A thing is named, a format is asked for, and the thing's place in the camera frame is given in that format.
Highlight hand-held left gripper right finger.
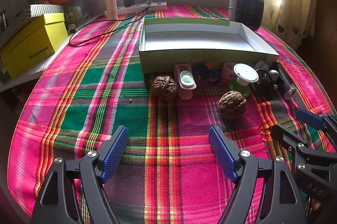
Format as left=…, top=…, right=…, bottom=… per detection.
left=209, top=125, right=308, bottom=224

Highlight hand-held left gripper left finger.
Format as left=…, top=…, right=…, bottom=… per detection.
left=31, top=125, right=129, bottom=224

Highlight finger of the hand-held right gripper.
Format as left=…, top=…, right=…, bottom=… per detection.
left=271, top=123, right=337, bottom=203
left=295, top=108, right=337, bottom=152

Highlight black rectangular flashlight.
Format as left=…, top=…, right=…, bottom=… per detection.
left=276, top=64, right=298, bottom=101

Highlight smooth-ridged brown walnut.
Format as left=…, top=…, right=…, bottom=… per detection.
left=218, top=91, right=247, bottom=119

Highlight black round case silver studs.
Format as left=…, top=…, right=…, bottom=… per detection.
left=254, top=69, right=279, bottom=99

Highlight green spool white cap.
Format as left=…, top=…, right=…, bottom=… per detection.
left=228, top=63, right=260, bottom=98

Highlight small white grey bottle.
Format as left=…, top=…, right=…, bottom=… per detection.
left=254, top=60, right=270, bottom=72

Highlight pink oval ring clip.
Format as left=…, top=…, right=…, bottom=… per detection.
left=222, top=62, right=236, bottom=84

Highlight knobbly brown walnut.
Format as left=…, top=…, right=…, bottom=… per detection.
left=152, top=75, right=178, bottom=101

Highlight blue knitted cord charm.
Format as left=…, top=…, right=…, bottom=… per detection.
left=196, top=62, right=222, bottom=82

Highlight green white cardboard box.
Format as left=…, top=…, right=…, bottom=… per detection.
left=139, top=17, right=279, bottom=74

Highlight pink green plaid tablecloth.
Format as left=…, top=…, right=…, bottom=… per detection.
left=8, top=4, right=332, bottom=224

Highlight grey space heater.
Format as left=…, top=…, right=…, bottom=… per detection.
left=228, top=0, right=264, bottom=31

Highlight yellow cardboard box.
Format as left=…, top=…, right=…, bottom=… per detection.
left=0, top=13, right=69, bottom=78

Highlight dark glass tank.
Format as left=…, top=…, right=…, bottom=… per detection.
left=63, top=0, right=98, bottom=30

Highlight cream cosmetic tube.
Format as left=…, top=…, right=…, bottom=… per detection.
left=103, top=0, right=118, bottom=20

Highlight white blue power strip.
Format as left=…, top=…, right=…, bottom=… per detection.
left=105, top=1, right=168, bottom=17

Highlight striped box lid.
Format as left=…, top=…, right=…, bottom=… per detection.
left=0, top=4, right=65, bottom=40

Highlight black charger cable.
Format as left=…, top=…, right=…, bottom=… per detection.
left=69, top=0, right=153, bottom=47

